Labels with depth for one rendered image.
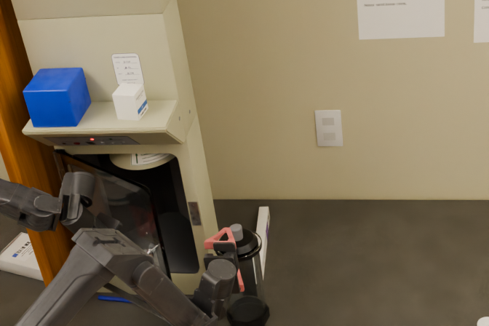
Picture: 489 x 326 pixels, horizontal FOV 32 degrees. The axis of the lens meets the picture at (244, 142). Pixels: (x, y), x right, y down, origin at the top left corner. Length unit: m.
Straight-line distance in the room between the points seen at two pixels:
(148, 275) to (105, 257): 0.10
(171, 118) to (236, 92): 0.55
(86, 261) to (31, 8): 0.71
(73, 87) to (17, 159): 0.25
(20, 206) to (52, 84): 0.26
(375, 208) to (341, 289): 0.33
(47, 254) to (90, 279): 0.82
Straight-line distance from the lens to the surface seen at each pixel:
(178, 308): 1.58
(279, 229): 2.33
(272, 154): 2.39
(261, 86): 2.28
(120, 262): 1.30
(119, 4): 1.76
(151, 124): 1.76
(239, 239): 1.93
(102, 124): 1.80
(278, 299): 2.13
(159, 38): 1.77
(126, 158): 1.99
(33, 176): 2.02
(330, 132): 2.32
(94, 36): 1.81
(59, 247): 2.16
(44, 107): 1.81
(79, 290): 1.29
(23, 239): 2.45
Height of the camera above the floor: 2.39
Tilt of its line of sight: 32 degrees down
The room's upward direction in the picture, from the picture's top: 8 degrees counter-clockwise
